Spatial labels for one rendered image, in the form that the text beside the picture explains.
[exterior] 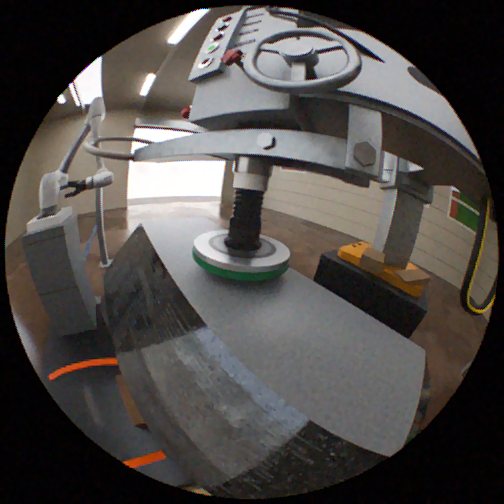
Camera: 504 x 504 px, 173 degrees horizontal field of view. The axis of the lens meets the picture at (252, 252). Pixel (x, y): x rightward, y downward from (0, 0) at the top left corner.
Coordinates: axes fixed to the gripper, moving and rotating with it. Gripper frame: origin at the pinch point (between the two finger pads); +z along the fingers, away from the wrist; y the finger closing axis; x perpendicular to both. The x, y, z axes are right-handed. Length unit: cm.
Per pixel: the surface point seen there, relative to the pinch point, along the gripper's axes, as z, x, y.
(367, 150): -65, -58, -116
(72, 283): 4, -60, 4
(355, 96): -66, -49, -118
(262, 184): -67, -56, -96
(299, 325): -60, -80, -102
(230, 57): -56, -36, -108
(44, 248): 16.0, -34.6, -8.5
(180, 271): -53, -68, -81
